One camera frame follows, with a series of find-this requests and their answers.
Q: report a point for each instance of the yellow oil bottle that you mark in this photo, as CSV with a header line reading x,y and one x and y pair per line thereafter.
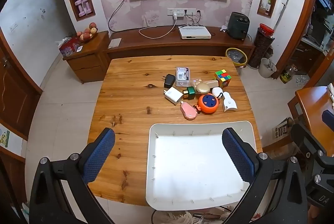
x,y
287,76

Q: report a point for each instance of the small bottle in niche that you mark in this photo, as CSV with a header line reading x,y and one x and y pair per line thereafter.
x,y
268,4

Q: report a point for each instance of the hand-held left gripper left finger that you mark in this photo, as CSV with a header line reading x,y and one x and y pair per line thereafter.
x,y
100,153

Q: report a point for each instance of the red tissue box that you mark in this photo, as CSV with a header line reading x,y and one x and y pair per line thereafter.
x,y
68,48

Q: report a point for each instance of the kitchen shelf with appliances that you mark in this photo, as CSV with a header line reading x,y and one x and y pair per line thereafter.
x,y
319,25

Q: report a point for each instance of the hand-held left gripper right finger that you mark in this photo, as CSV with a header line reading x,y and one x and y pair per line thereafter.
x,y
238,153

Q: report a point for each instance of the green bottle with gold cap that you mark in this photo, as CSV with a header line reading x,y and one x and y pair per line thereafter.
x,y
191,93

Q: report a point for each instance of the white earbuds case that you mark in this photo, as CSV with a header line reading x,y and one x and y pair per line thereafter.
x,y
216,91

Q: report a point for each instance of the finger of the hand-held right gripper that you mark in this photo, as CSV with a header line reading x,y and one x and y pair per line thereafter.
x,y
328,117
304,136

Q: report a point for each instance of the small clear case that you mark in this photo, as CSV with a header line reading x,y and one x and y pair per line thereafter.
x,y
196,81

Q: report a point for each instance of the white papers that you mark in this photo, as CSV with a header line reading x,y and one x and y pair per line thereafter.
x,y
330,92

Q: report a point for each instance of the white plastic tray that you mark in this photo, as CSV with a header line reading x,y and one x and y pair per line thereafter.
x,y
193,161

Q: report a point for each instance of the wall poster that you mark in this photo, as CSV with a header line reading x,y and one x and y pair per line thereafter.
x,y
4,137

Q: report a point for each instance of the white light switch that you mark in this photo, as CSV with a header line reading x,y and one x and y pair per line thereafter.
x,y
13,27

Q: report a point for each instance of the black charger plug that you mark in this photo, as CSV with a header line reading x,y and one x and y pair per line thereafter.
x,y
169,80

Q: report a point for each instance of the dark green air fryer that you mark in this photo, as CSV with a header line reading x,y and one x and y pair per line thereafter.
x,y
237,26

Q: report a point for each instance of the clear plastic box with label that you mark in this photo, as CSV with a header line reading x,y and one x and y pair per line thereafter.
x,y
182,77

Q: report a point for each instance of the long wooden television cabinet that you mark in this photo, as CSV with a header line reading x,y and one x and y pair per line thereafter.
x,y
161,43

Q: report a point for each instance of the long wooden stick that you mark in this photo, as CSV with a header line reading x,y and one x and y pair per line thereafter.
x,y
280,13

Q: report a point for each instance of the white set-top box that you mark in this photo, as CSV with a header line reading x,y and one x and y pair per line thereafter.
x,y
194,32

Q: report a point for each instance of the orange round tape reel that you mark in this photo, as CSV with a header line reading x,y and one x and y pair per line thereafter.
x,y
207,104

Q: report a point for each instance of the beige mop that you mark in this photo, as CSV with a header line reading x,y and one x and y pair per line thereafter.
x,y
182,218

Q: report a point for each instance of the beige rectangular box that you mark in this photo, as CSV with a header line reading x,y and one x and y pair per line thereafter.
x,y
212,82

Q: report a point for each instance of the brown wooden door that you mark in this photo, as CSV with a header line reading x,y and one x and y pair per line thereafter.
x,y
15,98

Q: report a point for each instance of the yellow-rimmed trash bin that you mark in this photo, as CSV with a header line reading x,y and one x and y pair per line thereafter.
x,y
236,56

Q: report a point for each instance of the printed cardboard box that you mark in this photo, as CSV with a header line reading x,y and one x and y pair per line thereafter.
x,y
280,131

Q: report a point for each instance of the gold round compact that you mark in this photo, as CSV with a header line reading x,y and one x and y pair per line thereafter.
x,y
203,88

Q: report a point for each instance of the small white card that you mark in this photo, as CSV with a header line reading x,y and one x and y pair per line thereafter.
x,y
79,49

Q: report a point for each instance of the small white ornament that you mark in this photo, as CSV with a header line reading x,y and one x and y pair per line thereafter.
x,y
223,28

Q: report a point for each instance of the white paper sheet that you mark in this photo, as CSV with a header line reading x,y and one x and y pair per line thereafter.
x,y
114,43

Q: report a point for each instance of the white wall socket strip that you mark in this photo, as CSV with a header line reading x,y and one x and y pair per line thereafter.
x,y
169,11

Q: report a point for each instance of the tall dark jar red lid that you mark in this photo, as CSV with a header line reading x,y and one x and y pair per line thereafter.
x,y
262,49

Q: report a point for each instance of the pink correction tape dispenser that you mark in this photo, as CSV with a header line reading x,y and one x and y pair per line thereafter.
x,y
188,111

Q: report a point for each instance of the white power adapter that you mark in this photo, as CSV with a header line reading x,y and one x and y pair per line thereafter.
x,y
173,95

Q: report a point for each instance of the pink dumbbell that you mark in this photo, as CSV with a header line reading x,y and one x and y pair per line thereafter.
x,y
86,4
79,8

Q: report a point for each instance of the colourful puzzle cube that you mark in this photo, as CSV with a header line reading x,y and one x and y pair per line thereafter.
x,y
222,79

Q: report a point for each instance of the white bucket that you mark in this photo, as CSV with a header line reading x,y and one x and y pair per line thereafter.
x,y
264,72

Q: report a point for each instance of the wooden side cabinet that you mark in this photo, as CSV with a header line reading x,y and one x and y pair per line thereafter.
x,y
86,64

